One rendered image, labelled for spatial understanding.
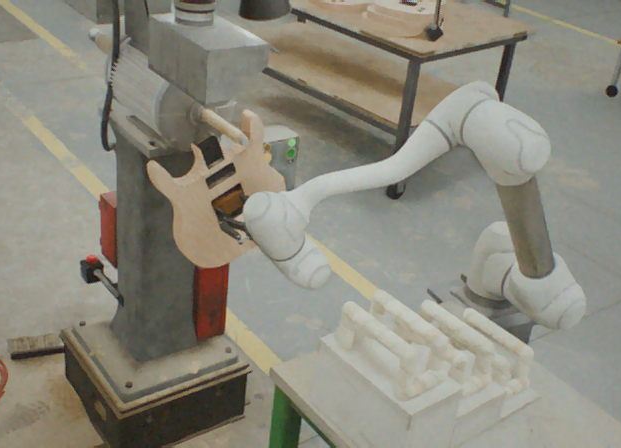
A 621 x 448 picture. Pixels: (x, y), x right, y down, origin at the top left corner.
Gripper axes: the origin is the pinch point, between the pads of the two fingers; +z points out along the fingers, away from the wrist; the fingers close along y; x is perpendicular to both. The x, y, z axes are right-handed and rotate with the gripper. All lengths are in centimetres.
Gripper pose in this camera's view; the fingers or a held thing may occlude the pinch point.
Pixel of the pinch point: (231, 205)
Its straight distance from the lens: 228.3
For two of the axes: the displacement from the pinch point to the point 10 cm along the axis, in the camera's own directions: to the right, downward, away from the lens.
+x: -2.2, -7.2, -6.5
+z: -5.8, -4.4, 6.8
